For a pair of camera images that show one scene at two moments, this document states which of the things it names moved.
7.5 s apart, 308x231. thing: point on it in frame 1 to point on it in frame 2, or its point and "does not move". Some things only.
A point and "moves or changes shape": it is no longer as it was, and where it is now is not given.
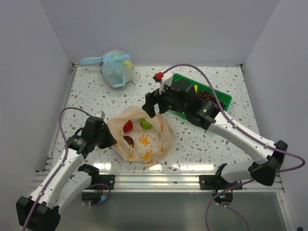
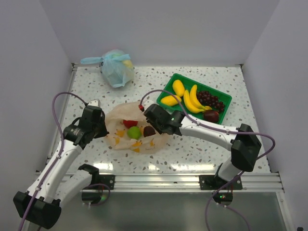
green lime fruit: [145, 124] to [134, 133]
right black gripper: [157, 99] to [156, 122]
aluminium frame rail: [177, 183] does not move
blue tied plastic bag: [115, 66] does not move
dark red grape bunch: [205, 95] does not move
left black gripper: [106, 135] to [100, 127]
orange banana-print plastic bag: [140, 138] moves or changes shape
